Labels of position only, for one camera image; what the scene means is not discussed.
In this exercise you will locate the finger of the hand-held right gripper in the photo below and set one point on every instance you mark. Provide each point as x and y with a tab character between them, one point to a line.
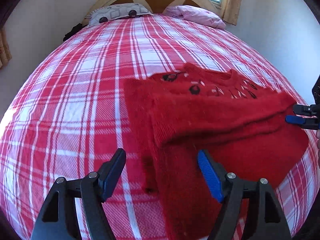
300	122
306	110

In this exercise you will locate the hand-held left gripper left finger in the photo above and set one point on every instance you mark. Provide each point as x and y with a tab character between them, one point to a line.
113	173

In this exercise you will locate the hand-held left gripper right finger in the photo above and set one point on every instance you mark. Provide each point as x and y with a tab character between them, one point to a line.
208	177

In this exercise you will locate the red knit sweater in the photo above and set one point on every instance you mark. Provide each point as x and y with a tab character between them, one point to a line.
225	120

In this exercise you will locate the red plaid bedsheet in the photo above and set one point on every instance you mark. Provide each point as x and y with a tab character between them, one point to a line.
75	92

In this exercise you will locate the yellow floral curtain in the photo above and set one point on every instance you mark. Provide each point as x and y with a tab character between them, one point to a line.
4	50
232	2

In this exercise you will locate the pink pillow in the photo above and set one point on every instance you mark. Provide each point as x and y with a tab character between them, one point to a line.
195	15

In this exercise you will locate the black cloth beside bed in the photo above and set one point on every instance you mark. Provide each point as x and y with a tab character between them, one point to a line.
72	32

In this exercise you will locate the grey patterned pillow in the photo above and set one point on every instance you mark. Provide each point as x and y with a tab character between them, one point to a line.
117	13

